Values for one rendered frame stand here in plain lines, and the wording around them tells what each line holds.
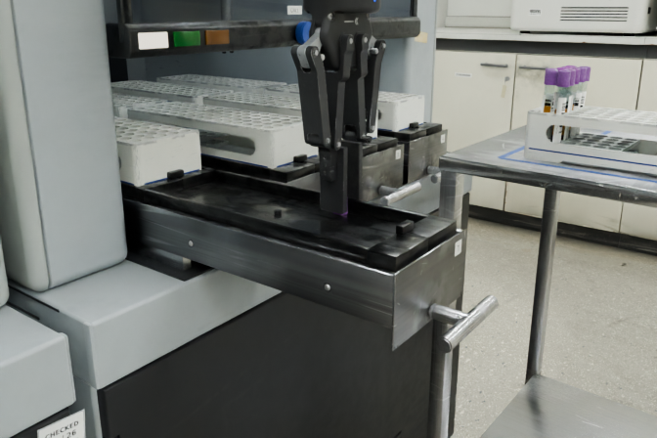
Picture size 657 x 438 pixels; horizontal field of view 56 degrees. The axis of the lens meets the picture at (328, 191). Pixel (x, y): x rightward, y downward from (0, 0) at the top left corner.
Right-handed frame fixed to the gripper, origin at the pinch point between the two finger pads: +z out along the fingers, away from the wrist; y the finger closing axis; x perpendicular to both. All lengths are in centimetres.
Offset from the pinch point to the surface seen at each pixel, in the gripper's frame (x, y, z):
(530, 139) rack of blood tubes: 9.9, -29.0, -0.2
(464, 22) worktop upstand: -118, -286, -7
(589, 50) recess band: -35, -229, 2
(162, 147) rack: -21.7, 5.6, -1.3
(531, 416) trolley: 8, -51, 57
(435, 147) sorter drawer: -11.1, -43.5, 6.3
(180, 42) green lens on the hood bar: -17.5, 5.5, -13.4
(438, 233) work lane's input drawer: 12.8, 2.8, 2.7
